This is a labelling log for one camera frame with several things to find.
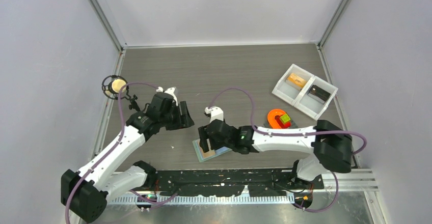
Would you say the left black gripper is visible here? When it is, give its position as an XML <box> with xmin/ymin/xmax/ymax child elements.
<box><xmin>159</xmin><ymin>101</ymin><xmax>194</xmax><ymax>131</ymax></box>

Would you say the orange curved toy piece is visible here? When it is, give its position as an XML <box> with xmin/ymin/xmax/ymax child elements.
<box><xmin>267</xmin><ymin>109</ymin><xmax>286</xmax><ymax>129</ymax></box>

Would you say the black credit card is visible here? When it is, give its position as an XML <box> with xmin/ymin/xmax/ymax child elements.
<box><xmin>308</xmin><ymin>85</ymin><xmax>331</xmax><ymax>104</ymax></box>

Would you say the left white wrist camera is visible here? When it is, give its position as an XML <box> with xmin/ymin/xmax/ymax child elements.
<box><xmin>156</xmin><ymin>87</ymin><xmax>179</xmax><ymax>106</ymax></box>

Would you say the purple cable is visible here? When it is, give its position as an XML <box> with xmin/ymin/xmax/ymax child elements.
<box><xmin>207</xmin><ymin>87</ymin><xmax>367</xmax><ymax>214</ymax></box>
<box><xmin>65</xmin><ymin>82</ymin><xmax>178</xmax><ymax>224</ymax></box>

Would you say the aluminium rail frame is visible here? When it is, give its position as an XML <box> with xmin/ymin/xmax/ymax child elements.
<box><xmin>101</xmin><ymin>170</ymin><xmax>379</xmax><ymax>206</ymax></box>

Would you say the gold orange credit card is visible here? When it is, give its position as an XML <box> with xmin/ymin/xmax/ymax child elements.
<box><xmin>199</xmin><ymin>147</ymin><xmax>215</xmax><ymax>161</ymax></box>

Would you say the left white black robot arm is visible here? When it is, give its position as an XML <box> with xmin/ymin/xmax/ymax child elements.
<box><xmin>61</xmin><ymin>90</ymin><xmax>195</xmax><ymax>223</ymax></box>

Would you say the green toy block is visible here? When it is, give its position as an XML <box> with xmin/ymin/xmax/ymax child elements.
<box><xmin>279</xmin><ymin>114</ymin><xmax>291</xmax><ymax>126</ymax></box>

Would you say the white two-compartment tray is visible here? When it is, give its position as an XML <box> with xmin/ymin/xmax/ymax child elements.
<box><xmin>272</xmin><ymin>64</ymin><xmax>338</xmax><ymax>121</ymax></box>

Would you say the red toy block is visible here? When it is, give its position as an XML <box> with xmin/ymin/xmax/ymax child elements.
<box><xmin>276</xmin><ymin>114</ymin><xmax>291</xmax><ymax>129</ymax></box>

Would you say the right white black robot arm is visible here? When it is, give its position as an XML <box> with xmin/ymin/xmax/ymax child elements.
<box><xmin>198</xmin><ymin>119</ymin><xmax>352</xmax><ymax>189</ymax></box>

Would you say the green leather card holder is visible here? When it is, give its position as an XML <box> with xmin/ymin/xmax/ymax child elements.
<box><xmin>192</xmin><ymin>139</ymin><xmax>232</xmax><ymax>162</ymax></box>

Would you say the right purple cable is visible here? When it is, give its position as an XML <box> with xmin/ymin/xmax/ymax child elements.
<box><xmin>207</xmin><ymin>87</ymin><xmax>367</xmax><ymax>214</ymax></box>

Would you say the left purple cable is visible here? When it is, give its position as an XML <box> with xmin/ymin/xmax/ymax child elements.
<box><xmin>65</xmin><ymin>82</ymin><xmax>178</xmax><ymax>224</ymax></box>

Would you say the microphone with black shock mount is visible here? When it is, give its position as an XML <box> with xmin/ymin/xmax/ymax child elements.
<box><xmin>101</xmin><ymin>75</ymin><xmax>140</xmax><ymax>111</ymax></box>

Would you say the orange card in tray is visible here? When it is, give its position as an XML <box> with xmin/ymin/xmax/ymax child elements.
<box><xmin>286</xmin><ymin>73</ymin><xmax>307</xmax><ymax>90</ymax></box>

